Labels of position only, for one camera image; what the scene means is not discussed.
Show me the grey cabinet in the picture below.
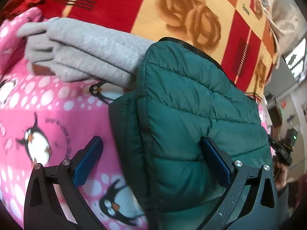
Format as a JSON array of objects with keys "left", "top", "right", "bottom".
[{"left": 264, "top": 58, "right": 296, "bottom": 101}]

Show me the grey folded sweater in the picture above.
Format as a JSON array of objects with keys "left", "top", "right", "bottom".
[{"left": 17, "top": 18, "right": 153, "bottom": 89}]

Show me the window with grille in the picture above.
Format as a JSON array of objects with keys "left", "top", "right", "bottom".
[{"left": 285, "top": 38, "right": 306, "bottom": 82}]

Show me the person's right hand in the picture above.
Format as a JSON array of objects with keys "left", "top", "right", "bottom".
[{"left": 273, "top": 156, "right": 288, "bottom": 191}]

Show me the green quilted puffer jacket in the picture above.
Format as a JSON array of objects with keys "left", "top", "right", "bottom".
[{"left": 109, "top": 37, "right": 272, "bottom": 229}]

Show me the red orange rose blanket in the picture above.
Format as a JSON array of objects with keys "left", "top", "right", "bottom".
[{"left": 39, "top": 0, "right": 276, "bottom": 101}]

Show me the pink penguin blanket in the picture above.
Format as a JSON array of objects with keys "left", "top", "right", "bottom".
[{"left": 1, "top": 8, "right": 147, "bottom": 229}]

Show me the beige curtain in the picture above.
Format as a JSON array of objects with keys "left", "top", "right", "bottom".
[{"left": 262, "top": 0, "right": 306, "bottom": 55}]

